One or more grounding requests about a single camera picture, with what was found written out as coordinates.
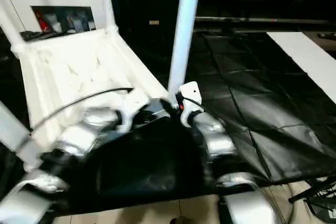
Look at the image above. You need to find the black left camera cable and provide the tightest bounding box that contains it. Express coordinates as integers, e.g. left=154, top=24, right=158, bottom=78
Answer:
left=15, top=87, right=135, bottom=156

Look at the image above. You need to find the white flat object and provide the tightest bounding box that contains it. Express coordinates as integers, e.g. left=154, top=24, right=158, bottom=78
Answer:
left=266, top=31, right=336, bottom=96

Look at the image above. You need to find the dark metal rod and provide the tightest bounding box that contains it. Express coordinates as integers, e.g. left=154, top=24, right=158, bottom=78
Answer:
left=195, top=16, right=336, bottom=33

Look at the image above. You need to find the black pouch white label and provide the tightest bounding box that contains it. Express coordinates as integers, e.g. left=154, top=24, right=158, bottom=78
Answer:
left=304, top=197, right=336, bottom=221

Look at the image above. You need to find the dark right robot foot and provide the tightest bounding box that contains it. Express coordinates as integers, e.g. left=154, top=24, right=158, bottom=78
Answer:
left=170, top=215, right=194, bottom=224

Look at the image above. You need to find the small black flat object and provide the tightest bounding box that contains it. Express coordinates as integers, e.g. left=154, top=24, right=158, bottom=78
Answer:
left=317, top=31, right=336, bottom=39

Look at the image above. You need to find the white plastic table top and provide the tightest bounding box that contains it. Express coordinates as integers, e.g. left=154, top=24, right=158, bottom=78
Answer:
left=10, top=27, right=174, bottom=172

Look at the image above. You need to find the small white blue box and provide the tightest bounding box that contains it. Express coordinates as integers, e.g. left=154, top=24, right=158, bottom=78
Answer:
left=73, top=15, right=86, bottom=32

